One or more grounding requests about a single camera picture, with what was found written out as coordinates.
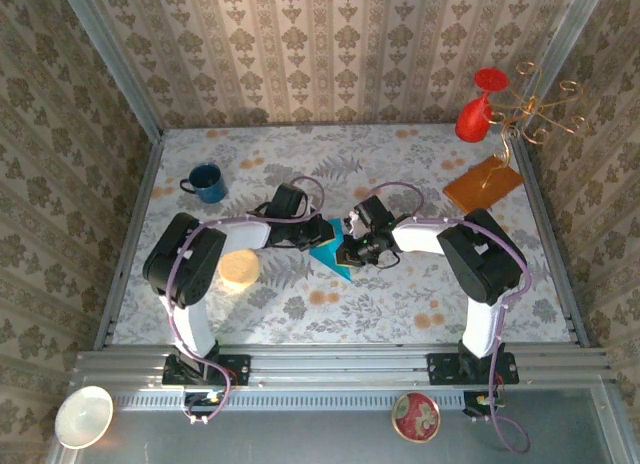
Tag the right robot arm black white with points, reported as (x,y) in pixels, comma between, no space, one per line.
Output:
(485,329)

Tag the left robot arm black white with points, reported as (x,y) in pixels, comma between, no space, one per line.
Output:
(195,329)

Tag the floral patterned table cloth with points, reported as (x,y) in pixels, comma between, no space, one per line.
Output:
(350,314)

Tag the pale orange round disc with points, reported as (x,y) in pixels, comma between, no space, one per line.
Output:
(240,269)

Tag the dark blue enamel mug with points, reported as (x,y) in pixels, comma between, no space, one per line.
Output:
(207,184)

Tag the red plastic wine glass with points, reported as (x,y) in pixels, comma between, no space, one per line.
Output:
(472,121)

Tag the red floral small plate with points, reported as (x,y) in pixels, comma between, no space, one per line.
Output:
(416,417)

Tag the white round bowl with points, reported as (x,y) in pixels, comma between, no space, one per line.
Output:
(82,416)

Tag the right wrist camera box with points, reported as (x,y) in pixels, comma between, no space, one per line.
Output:
(351,221)

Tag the aluminium front frame beam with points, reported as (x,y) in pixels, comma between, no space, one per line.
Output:
(340,366)

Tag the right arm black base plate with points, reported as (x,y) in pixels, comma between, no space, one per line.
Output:
(437,369)

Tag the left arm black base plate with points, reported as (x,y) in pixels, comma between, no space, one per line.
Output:
(240,369)

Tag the aluminium side rail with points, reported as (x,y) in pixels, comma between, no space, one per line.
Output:
(134,224)
(542,209)

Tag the aluminium corner post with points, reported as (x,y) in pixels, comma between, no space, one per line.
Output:
(559,59)
(112,59)

